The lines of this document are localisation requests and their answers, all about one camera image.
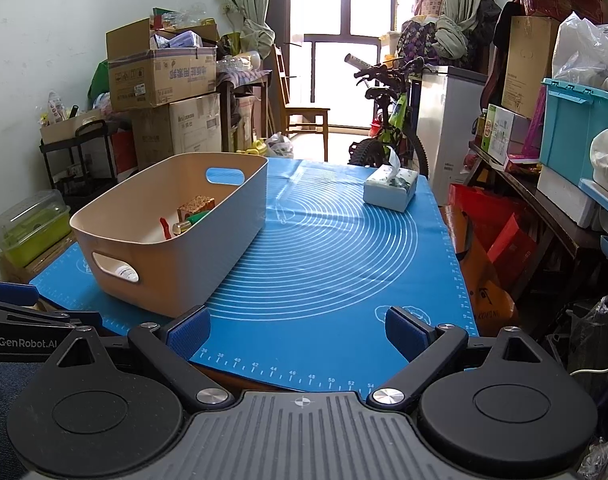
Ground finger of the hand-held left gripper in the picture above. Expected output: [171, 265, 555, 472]
[0, 279, 104, 332]

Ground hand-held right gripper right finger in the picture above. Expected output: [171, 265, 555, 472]
[366, 305, 568, 408]

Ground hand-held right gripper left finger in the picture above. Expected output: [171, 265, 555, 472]
[44, 304, 235, 408]

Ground beige plastic storage bin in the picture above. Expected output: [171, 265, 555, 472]
[70, 152, 271, 319]

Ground brown cork box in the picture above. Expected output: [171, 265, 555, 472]
[177, 194, 217, 221]

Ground flat cardboard box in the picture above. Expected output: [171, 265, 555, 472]
[0, 237, 78, 286]

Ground green plastic container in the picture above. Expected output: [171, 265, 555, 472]
[0, 189, 73, 268]

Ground orange paper bag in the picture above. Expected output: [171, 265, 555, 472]
[440, 205, 521, 337]

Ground blue silicone mat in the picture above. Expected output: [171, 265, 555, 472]
[28, 157, 481, 394]

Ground tissue pack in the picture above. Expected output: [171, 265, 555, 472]
[362, 149, 419, 214]

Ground red paper bag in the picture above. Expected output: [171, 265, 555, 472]
[448, 183, 538, 287]

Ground black utility cart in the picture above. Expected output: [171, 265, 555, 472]
[38, 120, 135, 212]

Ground small cardboard box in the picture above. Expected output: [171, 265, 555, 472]
[40, 109, 105, 145]

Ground dark wooden side table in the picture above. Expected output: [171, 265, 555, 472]
[465, 140, 608, 312]

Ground black plastic bag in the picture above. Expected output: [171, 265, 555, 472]
[548, 294, 608, 402]

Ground yellow bag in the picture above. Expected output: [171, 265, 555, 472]
[235, 139, 268, 159]

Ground pink flat box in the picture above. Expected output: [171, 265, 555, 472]
[503, 154, 543, 174]

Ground large taped cardboard box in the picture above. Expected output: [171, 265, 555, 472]
[131, 92, 223, 172]

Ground green black bicycle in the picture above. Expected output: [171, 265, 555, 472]
[345, 52, 431, 179]

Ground white chest freezer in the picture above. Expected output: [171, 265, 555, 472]
[415, 65, 488, 207]

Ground white foam box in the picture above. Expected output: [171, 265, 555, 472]
[535, 164, 608, 229]

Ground green white printed box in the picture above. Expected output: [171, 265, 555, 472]
[485, 103, 533, 166]

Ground wooden chair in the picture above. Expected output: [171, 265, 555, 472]
[273, 44, 331, 162]

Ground wooden desk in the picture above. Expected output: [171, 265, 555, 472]
[218, 66, 275, 154]

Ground open cardboard box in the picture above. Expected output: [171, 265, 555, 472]
[106, 16, 221, 112]

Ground teal storage bin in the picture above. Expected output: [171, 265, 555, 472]
[538, 77, 608, 187]

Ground tall cardboard box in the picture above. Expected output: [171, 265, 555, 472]
[500, 15, 561, 121]

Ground floral cloth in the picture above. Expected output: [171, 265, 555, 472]
[395, 16, 451, 69]

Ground green curtain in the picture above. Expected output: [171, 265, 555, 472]
[433, 0, 488, 62]
[213, 0, 277, 57]

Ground large white plastic bag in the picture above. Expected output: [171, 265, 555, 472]
[551, 11, 608, 94]

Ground white cable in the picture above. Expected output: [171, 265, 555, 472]
[568, 361, 608, 378]

